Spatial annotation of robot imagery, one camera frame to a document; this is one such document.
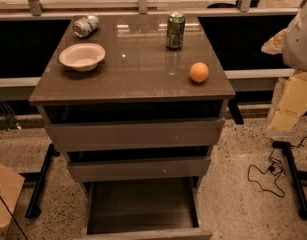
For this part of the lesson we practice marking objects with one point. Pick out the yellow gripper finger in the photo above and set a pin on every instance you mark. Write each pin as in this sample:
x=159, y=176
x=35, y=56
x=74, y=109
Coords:
x=275, y=44
x=289, y=102

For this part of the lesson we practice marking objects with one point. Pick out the orange fruit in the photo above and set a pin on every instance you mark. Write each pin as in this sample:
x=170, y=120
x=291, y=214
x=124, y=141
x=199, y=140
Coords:
x=199, y=72

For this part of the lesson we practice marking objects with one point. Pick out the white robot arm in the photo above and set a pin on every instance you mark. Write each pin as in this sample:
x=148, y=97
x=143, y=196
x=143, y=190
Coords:
x=294, y=52

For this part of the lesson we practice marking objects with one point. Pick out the grey drawer cabinet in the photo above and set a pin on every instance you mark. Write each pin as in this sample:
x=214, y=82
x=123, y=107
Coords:
x=140, y=80

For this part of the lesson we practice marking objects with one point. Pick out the open grey bottom drawer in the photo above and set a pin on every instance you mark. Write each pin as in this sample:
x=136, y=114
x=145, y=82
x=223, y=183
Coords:
x=151, y=209

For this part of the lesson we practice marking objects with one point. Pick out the grey middle drawer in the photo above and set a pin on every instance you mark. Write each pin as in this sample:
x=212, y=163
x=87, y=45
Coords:
x=138, y=169

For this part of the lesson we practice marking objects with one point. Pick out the grey top drawer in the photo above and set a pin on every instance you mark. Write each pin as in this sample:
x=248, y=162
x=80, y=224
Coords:
x=96, y=136

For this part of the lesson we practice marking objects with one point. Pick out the black right table leg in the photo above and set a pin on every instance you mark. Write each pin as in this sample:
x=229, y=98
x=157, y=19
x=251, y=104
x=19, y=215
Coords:
x=298, y=176

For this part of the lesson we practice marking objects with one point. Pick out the black table leg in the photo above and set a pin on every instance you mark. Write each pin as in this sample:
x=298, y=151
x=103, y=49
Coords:
x=33, y=210
x=298, y=176

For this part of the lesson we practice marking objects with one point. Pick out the upright green soda can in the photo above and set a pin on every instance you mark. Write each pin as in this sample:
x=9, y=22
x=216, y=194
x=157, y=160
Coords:
x=175, y=30

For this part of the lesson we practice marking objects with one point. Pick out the white paper bowl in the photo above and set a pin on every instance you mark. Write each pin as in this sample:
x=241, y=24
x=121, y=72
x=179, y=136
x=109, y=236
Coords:
x=82, y=57

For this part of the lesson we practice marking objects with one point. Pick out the lying silver green soda can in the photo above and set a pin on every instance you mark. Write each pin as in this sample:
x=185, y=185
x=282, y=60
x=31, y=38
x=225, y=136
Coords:
x=85, y=25

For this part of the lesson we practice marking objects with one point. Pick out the black left table leg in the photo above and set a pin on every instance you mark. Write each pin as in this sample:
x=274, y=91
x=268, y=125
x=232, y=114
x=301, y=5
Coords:
x=33, y=210

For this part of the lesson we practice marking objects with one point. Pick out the cardboard box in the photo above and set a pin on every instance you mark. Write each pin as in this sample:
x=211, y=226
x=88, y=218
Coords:
x=11, y=184

